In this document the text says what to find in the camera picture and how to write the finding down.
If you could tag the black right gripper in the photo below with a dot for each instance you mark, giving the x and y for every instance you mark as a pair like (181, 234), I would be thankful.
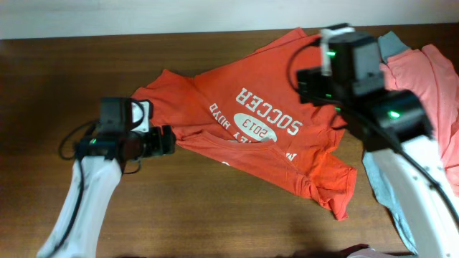
(310, 83)

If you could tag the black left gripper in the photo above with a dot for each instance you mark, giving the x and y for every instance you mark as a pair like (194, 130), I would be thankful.
(168, 138)

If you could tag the orange soccer t-shirt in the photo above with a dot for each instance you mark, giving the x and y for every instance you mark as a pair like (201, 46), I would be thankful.
(247, 116)

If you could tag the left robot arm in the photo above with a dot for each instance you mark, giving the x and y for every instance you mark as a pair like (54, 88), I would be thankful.
(121, 134)

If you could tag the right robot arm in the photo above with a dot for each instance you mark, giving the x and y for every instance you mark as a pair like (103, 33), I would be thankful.
(394, 128)

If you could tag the grey shirt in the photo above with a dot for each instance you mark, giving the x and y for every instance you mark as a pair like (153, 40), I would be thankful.
(389, 46)

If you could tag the pink shirt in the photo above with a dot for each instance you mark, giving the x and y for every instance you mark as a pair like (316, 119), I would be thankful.
(432, 77)

